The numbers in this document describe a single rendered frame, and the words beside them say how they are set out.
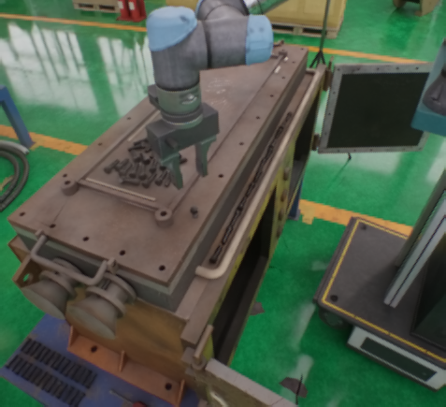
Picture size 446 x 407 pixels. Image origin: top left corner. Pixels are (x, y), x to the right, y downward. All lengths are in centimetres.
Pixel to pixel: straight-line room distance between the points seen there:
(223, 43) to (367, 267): 172
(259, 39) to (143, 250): 48
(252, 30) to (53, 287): 70
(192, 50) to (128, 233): 44
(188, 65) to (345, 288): 162
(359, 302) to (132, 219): 140
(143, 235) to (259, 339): 144
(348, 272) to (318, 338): 42
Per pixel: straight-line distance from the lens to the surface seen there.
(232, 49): 56
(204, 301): 83
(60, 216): 91
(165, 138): 60
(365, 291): 200
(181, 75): 56
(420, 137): 233
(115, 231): 82
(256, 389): 77
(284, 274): 234
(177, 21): 53
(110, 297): 80
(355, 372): 216
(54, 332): 161
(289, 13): 593
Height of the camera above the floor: 196
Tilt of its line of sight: 43 degrees down
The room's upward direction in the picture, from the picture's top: 2 degrees counter-clockwise
